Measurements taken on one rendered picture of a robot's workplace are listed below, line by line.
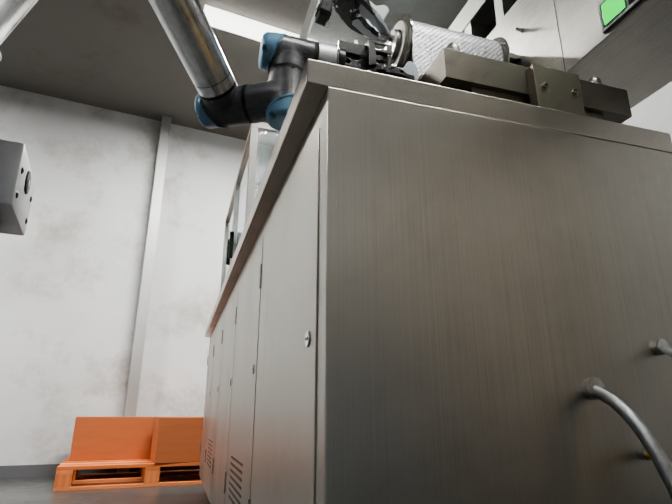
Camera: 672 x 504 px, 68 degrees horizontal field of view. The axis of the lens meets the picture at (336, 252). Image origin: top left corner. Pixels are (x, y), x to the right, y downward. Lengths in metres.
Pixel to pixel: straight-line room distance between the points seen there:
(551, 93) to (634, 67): 0.35
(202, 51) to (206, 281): 3.70
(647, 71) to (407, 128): 0.73
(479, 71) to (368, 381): 0.59
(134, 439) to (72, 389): 0.74
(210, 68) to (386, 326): 0.58
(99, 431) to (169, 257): 1.53
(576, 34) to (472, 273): 0.72
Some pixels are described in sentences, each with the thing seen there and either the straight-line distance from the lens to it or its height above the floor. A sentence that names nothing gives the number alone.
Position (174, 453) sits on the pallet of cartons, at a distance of 3.53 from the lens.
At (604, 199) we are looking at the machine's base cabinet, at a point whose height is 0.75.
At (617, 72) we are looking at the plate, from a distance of 1.31.
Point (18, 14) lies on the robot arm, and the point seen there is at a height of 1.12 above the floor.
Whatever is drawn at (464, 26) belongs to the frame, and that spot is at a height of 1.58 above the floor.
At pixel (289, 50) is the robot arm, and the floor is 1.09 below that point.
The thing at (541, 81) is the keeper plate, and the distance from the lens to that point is 1.00.
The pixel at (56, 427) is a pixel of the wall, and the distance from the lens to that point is 4.36.
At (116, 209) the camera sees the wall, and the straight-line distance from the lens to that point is 4.66.
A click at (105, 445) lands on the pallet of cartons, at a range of 3.88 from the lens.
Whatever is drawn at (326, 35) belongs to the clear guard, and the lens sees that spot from 2.25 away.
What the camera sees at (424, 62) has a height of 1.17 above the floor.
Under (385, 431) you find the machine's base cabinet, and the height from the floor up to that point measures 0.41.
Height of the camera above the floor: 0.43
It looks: 18 degrees up
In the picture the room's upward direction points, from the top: straight up
